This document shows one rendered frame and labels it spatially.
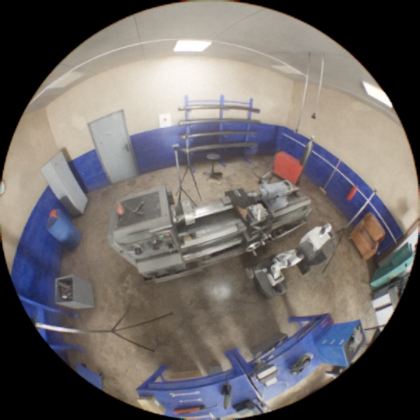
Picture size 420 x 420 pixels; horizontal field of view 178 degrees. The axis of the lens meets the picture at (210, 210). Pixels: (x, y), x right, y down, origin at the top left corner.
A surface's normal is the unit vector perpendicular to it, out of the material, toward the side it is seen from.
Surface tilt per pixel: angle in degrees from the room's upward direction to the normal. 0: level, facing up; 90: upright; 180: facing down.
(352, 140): 90
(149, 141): 90
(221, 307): 0
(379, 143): 90
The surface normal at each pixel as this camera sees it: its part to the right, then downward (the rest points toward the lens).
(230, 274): 0.02, -0.66
